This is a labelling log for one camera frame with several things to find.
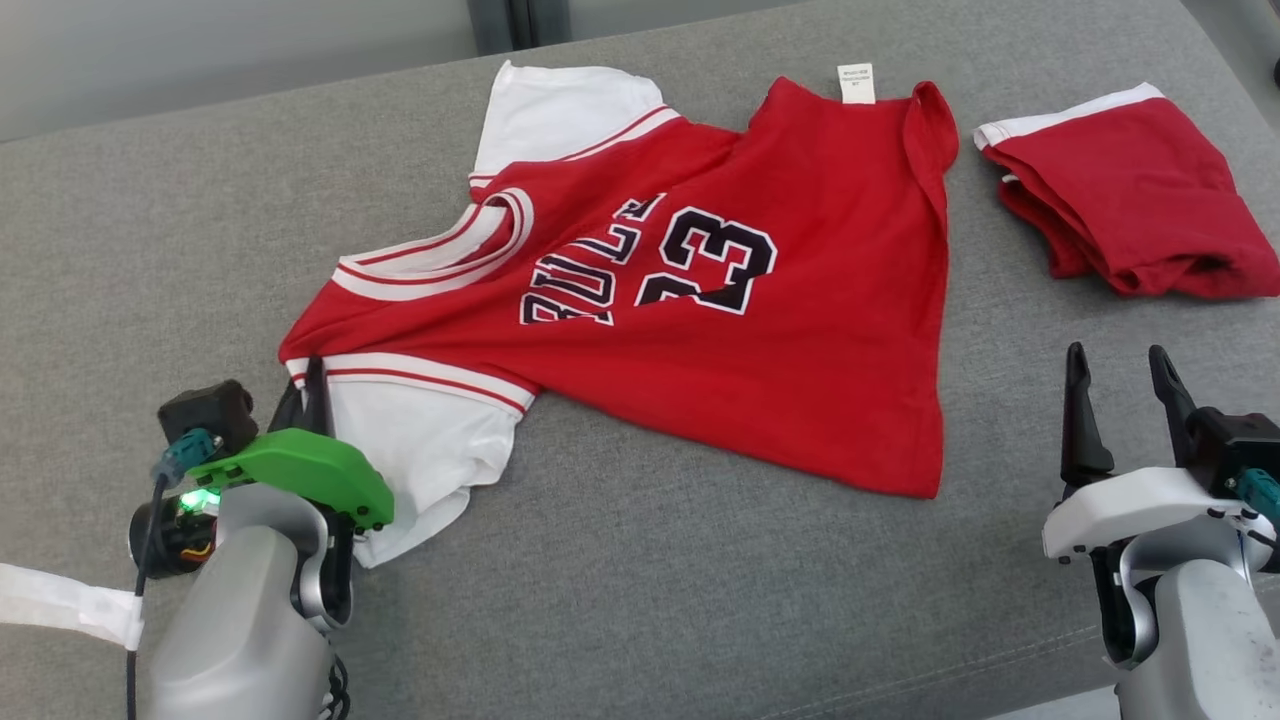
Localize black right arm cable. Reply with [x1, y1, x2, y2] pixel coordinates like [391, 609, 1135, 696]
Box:
[1238, 520, 1280, 576]

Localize red shorts white stripe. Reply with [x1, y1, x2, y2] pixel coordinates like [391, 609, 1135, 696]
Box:
[973, 83, 1280, 299]

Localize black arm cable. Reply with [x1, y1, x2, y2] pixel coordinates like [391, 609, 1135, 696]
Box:
[1238, 520, 1280, 576]
[124, 475, 167, 720]

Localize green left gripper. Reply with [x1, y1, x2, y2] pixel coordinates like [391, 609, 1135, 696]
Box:
[188, 357, 395, 531]

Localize grey background post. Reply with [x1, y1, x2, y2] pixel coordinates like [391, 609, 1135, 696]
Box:
[467, 0, 571, 53]

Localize teal right camera connector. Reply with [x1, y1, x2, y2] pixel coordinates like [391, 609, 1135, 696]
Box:
[1235, 468, 1280, 528]

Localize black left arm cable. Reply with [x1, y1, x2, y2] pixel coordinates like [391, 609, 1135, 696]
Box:
[124, 475, 167, 720]

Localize teal camera connector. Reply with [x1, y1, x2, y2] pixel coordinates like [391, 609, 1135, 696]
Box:
[152, 428, 221, 488]
[1235, 468, 1280, 528]

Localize white tape cable tag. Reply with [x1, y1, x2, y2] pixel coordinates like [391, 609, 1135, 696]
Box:
[0, 563, 144, 651]

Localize teal left camera connector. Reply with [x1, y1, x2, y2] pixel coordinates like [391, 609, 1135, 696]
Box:
[152, 428, 221, 488]

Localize red basketball jersey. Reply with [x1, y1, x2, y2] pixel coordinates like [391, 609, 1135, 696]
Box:
[278, 60, 961, 569]

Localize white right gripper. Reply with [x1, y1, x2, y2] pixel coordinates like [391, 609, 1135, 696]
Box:
[1042, 342, 1276, 563]

